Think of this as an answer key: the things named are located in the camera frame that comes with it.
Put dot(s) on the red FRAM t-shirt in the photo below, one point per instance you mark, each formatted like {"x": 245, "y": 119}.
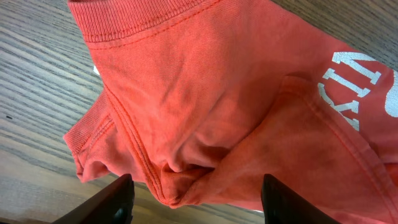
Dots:
{"x": 201, "y": 99}

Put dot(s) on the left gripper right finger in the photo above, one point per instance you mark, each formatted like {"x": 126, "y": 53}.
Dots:
{"x": 281, "y": 205}

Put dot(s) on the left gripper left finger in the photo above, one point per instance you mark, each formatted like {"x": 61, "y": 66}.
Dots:
{"x": 112, "y": 205}

